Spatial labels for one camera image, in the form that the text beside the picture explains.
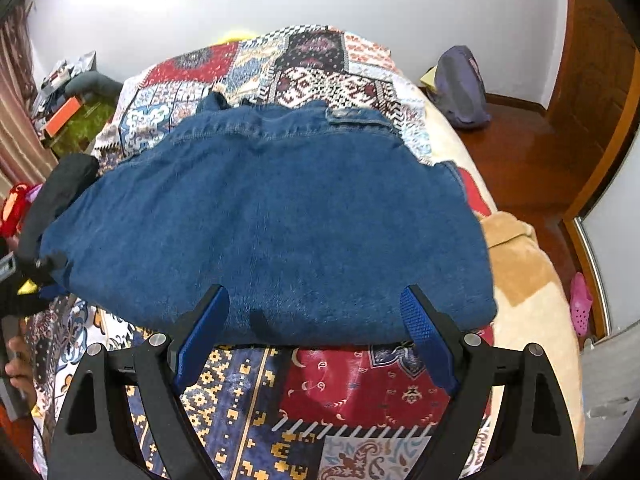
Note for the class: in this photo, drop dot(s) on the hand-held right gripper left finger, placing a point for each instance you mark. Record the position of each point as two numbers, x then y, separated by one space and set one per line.
200 345

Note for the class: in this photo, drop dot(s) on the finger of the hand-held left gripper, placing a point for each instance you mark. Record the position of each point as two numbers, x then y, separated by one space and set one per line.
50 264
50 291

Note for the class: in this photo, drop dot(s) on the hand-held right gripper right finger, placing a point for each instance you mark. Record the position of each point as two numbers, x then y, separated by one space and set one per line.
425 335

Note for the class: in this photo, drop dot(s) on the blue denim jacket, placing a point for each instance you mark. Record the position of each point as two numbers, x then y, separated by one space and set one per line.
275 220

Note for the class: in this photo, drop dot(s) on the person's left hand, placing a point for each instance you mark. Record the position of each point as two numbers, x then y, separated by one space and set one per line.
22 372

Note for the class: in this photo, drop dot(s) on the yellow cloth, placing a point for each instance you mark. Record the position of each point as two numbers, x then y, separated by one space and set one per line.
29 287

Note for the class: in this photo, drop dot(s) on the red plush toy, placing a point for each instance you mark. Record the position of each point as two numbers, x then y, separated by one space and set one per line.
12 210

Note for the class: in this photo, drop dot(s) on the black cloth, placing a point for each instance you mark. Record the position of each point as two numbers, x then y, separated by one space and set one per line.
60 190

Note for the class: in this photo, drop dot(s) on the tan fleece blanket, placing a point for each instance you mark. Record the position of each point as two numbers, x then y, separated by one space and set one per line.
530 285

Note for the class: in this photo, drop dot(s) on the orange box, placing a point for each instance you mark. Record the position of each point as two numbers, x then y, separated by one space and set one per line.
62 116

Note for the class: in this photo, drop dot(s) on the striped pink curtain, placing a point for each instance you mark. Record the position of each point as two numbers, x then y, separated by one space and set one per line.
17 110

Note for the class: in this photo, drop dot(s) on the pink slipper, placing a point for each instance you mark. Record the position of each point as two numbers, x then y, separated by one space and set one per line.
581 305

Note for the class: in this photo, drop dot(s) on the grey green cushion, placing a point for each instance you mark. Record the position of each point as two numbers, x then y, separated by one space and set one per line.
95 85

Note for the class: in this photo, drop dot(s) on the white suitcase with stickers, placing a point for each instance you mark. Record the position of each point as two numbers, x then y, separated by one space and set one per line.
612 395

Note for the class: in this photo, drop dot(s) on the white wardrobe door pink hearts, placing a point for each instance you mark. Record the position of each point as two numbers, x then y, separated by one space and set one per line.
617 260

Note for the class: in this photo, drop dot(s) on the grey purple backpack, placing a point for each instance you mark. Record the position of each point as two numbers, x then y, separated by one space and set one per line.
460 87

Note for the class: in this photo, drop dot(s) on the yellow paper bag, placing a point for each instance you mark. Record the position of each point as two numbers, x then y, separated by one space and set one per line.
429 79

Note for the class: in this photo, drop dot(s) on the yellow round object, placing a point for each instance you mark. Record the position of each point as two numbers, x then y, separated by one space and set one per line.
235 36

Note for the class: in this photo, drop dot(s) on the wooden door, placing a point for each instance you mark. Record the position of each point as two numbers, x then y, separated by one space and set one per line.
595 60

